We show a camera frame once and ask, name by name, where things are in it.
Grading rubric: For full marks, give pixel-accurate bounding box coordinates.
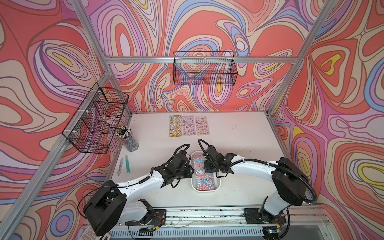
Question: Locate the white plastic storage tray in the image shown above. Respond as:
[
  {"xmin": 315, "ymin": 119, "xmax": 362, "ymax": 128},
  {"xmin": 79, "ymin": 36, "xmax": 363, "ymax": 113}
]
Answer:
[{"xmin": 191, "ymin": 151, "xmax": 221, "ymax": 193}]

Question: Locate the pink bonbon sticker sheet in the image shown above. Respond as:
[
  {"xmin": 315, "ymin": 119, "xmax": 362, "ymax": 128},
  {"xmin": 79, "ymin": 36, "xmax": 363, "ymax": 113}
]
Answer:
[{"xmin": 195, "ymin": 116, "xmax": 210, "ymax": 136}]

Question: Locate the pink puffy sticker sheet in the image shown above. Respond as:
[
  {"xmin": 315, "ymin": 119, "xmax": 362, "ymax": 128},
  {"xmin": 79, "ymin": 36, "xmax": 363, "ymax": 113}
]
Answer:
[{"xmin": 182, "ymin": 116, "xmax": 196, "ymax": 136}]

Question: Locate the yellow green sticker sheet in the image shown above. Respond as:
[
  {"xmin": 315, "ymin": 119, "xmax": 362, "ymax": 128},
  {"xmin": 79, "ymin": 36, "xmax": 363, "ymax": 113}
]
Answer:
[{"xmin": 169, "ymin": 115, "xmax": 182, "ymax": 138}]

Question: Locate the blue red animal sticker sheet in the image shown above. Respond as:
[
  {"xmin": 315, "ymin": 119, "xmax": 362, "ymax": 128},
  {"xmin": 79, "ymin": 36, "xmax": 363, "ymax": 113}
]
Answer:
[{"xmin": 192, "ymin": 153, "xmax": 216, "ymax": 192}]

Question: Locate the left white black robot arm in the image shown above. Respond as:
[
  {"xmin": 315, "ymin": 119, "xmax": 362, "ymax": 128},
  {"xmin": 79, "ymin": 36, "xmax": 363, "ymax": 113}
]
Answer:
[{"xmin": 78, "ymin": 144, "xmax": 194, "ymax": 237}]

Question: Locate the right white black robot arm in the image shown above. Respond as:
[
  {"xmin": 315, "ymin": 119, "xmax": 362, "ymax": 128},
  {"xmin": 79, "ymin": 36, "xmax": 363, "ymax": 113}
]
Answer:
[{"xmin": 198, "ymin": 139, "xmax": 318, "ymax": 217}]

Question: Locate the green pen on table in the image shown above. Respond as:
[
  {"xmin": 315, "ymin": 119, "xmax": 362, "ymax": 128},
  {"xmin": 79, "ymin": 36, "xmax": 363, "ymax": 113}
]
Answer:
[{"xmin": 125, "ymin": 155, "xmax": 131, "ymax": 174}]

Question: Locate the mesh pen cup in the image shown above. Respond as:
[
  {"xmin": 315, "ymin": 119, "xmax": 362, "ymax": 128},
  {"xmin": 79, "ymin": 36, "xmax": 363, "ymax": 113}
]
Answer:
[{"xmin": 120, "ymin": 132, "xmax": 139, "ymax": 152}]

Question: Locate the small clear blue tool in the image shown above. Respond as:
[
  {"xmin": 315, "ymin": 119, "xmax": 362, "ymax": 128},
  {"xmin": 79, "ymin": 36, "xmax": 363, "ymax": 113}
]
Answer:
[{"xmin": 117, "ymin": 158, "xmax": 124, "ymax": 176}]

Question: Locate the bundle of pens in cup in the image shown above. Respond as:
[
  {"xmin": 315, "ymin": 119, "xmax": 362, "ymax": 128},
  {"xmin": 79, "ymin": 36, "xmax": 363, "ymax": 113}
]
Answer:
[{"xmin": 116, "ymin": 125, "xmax": 132, "ymax": 140}]

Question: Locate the white keypad device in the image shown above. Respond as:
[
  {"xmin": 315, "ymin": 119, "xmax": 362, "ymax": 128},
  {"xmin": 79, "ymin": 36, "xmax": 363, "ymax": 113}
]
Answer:
[{"xmin": 79, "ymin": 226, "xmax": 111, "ymax": 240}]

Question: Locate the black wire basket at back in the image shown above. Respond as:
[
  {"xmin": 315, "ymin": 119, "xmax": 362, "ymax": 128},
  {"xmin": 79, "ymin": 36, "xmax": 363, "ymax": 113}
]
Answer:
[{"xmin": 173, "ymin": 50, "xmax": 238, "ymax": 86}]

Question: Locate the black wire basket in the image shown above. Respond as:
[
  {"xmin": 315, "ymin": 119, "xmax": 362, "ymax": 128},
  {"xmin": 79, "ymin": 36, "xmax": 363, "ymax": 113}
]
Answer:
[
  {"xmin": 173, "ymin": 50, "xmax": 238, "ymax": 86},
  {"xmin": 62, "ymin": 83, "xmax": 129, "ymax": 154}
]

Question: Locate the black wire basket on left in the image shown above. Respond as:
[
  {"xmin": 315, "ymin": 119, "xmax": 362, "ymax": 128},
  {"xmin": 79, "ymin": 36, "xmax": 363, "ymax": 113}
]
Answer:
[{"xmin": 62, "ymin": 83, "xmax": 129, "ymax": 154}]

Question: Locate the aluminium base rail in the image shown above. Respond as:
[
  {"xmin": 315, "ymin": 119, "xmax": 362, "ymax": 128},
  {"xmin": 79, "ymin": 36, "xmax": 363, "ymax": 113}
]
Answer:
[{"xmin": 108, "ymin": 205, "xmax": 339, "ymax": 240}]

